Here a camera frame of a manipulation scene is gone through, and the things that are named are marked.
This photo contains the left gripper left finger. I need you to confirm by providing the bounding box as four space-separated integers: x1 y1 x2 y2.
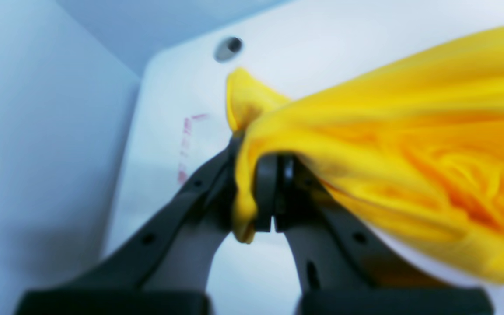
15 132 244 315

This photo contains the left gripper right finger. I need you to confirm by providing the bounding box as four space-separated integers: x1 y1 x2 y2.
254 154 494 315

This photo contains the yellow T-shirt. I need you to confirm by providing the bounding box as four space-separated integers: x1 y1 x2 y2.
226 26 504 284

